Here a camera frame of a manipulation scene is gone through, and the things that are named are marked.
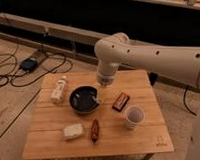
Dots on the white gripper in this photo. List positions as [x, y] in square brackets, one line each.
[105, 78]

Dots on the white plastic bottle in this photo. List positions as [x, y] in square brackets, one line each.
[58, 91]

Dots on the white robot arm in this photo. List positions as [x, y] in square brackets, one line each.
[178, 63]

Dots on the dark ceramic bowl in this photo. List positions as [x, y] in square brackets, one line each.
[83, 99]

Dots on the brown snack bar packet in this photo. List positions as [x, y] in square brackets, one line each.
[120, 102]

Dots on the white paper cup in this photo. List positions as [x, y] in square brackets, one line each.
[133, 116]

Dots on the wooden table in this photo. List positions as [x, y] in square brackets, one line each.
[46, 140]

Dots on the brown wrapped sausage snack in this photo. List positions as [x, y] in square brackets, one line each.
[95, 131]

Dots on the black power adapter box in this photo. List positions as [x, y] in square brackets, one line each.
[28, 65]

